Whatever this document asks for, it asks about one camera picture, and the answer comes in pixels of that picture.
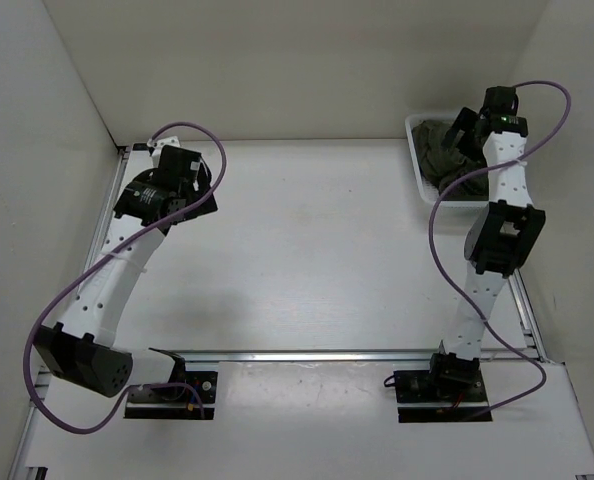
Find olive green shorts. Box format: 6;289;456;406
412;120;489;201

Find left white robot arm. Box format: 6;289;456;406
30;158;217;398

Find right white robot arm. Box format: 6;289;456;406
426;107;545;400

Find white perforated plastic basket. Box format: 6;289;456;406
405;111;489;210

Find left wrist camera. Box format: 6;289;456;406
151;144;203;190

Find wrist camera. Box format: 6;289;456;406
151;144;203;190
479;86;519;118

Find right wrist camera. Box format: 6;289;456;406
479;86;519;118

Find left aluminium rail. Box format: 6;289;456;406
7;146;130;479

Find aluminium rail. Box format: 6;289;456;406
177;349;434;363
508;271;550;363
7;146;130;479

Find right aluminium rail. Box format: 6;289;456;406
508;271;550;363

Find front aluminium rail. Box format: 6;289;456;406
177;349;434;363

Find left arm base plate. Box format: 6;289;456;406
124;370;218;421

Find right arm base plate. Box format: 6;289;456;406
383;370;493;424

